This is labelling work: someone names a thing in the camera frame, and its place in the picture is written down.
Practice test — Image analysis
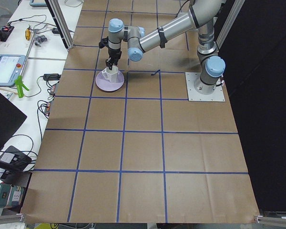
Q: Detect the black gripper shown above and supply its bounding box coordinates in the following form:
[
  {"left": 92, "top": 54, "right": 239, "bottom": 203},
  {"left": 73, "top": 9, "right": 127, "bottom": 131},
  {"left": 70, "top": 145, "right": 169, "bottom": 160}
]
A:
[{"left": 105, "top": 49, "right": 122, "bottom": 70}]

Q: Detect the white hexagonal cup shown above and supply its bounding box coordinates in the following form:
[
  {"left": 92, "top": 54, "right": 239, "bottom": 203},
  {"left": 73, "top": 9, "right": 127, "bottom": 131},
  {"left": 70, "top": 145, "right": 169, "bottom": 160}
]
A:
[{"left": 102, "top": 65, "right": 119, "bottom": 83}]

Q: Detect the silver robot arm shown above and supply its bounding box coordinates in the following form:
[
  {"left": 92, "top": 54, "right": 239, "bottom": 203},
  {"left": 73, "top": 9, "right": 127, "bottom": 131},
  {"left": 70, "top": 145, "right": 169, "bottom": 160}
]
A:
[{"left": 96, "top": 0, "right": 225, "bottom": 99}]

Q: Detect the purple plate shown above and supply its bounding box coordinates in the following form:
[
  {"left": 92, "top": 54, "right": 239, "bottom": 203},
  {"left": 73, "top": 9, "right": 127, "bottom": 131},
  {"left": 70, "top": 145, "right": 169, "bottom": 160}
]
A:
[{"left": 95, "top": 71, "right": 124, "bottom": 92}]

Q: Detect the black power adapter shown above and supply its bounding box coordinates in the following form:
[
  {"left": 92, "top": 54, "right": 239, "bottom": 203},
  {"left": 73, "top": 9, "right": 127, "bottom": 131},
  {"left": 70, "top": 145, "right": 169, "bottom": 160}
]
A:
[
  {"left": 52, "top": 28, "right": 60, "bottom": 34},
  {"left": 43, "top": 73, "right": 61, "bottom": 81}
]

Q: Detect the black power adapter far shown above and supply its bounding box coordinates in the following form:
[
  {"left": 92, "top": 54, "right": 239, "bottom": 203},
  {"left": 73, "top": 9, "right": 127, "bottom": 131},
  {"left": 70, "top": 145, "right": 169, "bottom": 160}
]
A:
[{"left": 52, "top": 28, "right": 60, "bottom": 34}]

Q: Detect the long metal rod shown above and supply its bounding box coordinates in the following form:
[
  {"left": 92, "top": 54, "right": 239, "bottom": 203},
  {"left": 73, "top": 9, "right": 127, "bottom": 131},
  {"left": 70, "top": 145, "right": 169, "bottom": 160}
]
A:
[{"left": 19, "top": 29, "right": 37, "bottom": 76}]

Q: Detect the yellow tool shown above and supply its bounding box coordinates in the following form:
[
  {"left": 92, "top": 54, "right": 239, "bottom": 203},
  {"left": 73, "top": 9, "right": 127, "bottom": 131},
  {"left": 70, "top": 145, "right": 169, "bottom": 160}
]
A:
[{"left": 25, "top": 28, "right": 31, "bottom": 41}]

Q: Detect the brown paper table cover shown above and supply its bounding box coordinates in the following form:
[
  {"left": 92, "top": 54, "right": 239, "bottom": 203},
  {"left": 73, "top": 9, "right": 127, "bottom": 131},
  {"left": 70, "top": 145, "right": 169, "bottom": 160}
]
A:
[{"left": 21, "top": 0, "right": 258, "bottom": 223}]

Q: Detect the green plastic clamp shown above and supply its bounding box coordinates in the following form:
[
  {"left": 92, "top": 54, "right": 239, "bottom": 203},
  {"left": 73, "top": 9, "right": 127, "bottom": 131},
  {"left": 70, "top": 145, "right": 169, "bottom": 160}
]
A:
[{"left": 14, "top": 75, "right": 29, "bottom": 98}]

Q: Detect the blue teach pendant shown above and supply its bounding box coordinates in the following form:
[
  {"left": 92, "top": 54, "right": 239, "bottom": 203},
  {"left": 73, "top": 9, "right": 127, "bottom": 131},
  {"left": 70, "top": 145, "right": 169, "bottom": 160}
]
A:
[{"left": 0, "top": 54, "right": 25, "bottom": 87}]

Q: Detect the black monitor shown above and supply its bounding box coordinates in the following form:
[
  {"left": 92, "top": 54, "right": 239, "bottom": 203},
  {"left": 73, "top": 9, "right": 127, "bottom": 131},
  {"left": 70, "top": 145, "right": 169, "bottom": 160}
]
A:
[{"left": 0, "top": 93, "right": 27, "bottom": 149}]

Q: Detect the black box device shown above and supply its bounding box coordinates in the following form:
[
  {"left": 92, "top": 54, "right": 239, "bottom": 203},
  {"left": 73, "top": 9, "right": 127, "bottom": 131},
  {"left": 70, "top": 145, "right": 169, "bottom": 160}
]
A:
[{"left": 0, "top": 146, "right": 32, "bottom": 172}]

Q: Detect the green white machine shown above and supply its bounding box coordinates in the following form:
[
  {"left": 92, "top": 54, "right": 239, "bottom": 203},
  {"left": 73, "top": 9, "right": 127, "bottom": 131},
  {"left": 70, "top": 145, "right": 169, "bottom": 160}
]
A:
[{"left": 0, "top": 183, "right": 24, "bottom": 208}]

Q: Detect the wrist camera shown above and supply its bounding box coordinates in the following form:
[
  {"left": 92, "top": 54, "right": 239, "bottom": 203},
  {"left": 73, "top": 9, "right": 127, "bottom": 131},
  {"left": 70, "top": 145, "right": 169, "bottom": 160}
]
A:
[{"left": 99, "top": 37, "right": 109, "bottom": 49}]

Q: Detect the aluminium frame post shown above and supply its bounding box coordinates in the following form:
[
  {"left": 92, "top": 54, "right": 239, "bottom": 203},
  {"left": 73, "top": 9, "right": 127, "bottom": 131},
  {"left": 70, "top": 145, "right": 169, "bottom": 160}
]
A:
[{"left": 45, "top": 0, "right": 74, "bottom": 50}]

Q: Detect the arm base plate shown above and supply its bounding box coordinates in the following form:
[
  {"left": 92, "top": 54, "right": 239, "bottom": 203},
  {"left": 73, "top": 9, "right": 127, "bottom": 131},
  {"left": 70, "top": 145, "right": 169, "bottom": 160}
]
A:
[{"left": 185, "top": 72, "right": 225, "bottom": 102}]

